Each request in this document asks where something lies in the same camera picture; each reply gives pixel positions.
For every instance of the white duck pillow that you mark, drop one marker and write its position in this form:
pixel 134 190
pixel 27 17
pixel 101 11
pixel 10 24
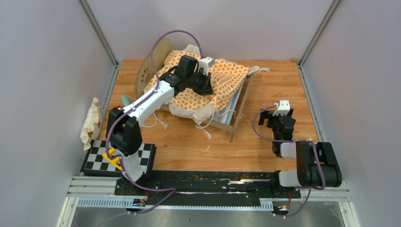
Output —
pixel 92 124

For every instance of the yellow plastic block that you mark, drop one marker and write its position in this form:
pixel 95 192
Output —
pixel 111 159

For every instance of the blue striped mattress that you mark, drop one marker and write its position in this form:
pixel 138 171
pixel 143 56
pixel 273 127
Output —
pixel 225 116

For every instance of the wooden pet bed frame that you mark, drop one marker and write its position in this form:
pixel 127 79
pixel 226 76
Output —
pixel 146 79

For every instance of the teal cylinder toy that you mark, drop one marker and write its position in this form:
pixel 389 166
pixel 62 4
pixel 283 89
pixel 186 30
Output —
pixel 125 101

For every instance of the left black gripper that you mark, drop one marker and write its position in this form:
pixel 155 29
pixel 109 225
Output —
pixel 207 89

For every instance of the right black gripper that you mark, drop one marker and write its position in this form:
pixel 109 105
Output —
pixel 265 114

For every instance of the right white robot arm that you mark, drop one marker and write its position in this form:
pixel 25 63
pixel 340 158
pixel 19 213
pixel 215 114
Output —
pixel 316 164

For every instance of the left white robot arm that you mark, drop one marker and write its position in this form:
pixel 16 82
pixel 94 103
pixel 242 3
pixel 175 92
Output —
pixel 123 127

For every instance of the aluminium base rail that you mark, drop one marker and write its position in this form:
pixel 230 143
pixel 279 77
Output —
pixel 198 190

